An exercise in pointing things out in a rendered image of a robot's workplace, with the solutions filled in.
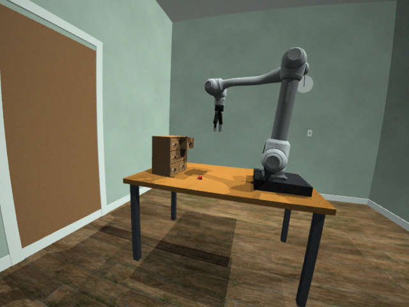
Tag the dark brown drawer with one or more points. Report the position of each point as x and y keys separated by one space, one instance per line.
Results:
x=175 y=155
x=186 y=143
x=174 y=168
x=183 y=154
x=175 y=143
x=183 y=165

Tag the small brown chest of drawers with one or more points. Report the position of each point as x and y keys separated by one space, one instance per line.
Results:
x=161 y=155

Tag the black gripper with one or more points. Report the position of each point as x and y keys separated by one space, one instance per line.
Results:
x=218 y=116

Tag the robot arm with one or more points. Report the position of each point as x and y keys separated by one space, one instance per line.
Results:
x=292 y=70

